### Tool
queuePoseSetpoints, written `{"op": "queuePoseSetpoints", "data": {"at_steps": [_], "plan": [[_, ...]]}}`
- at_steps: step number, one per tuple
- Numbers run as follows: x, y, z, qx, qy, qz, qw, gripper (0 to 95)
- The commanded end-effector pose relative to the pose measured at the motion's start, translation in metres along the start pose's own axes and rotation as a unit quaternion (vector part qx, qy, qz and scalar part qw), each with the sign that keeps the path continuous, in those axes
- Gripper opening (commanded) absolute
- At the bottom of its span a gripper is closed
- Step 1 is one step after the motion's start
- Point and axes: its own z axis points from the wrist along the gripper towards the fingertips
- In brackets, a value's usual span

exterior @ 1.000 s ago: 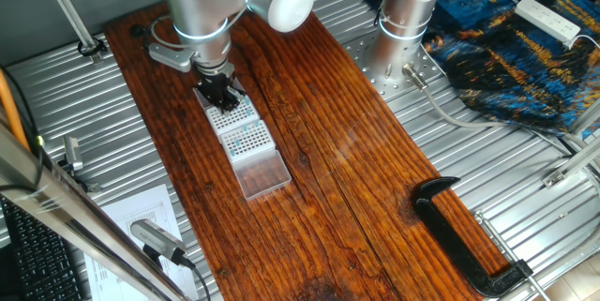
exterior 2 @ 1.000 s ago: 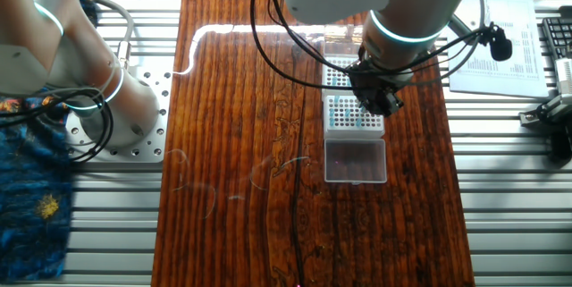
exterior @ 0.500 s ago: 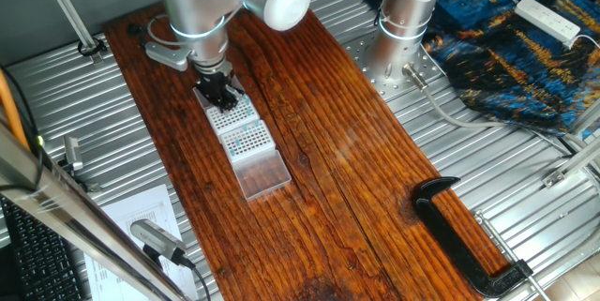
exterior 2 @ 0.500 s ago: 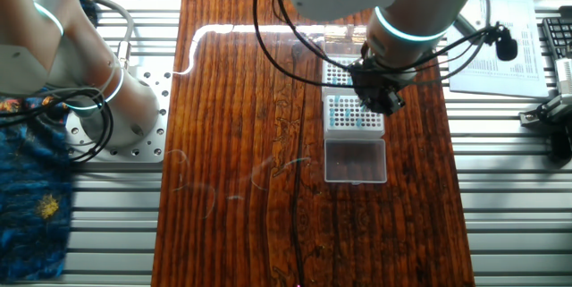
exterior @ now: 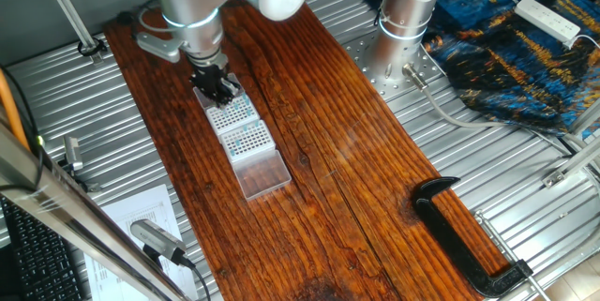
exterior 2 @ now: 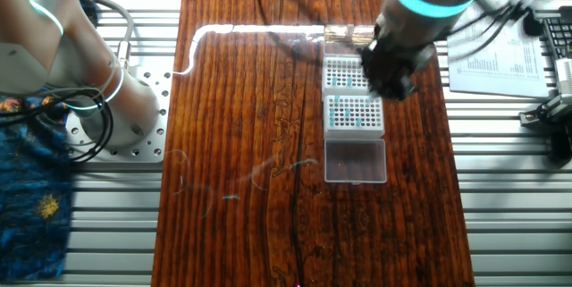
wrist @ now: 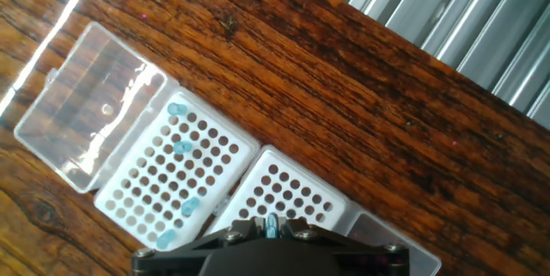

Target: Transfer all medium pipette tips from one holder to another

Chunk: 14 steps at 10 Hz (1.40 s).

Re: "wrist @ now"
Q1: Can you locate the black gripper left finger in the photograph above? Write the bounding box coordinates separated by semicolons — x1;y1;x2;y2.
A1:
131;218;270;276

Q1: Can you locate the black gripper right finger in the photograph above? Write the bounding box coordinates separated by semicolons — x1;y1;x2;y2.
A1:
277;217;412;276

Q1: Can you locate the white pipette tip box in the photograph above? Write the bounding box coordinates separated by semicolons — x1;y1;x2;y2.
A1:
204;144;443;276
12;21;262;252

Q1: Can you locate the blue pipette tip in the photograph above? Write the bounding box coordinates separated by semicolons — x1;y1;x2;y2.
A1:
166;102;189;117
173;140;193;156
155;228;178;251
180;196;201;218
265;213;279;239

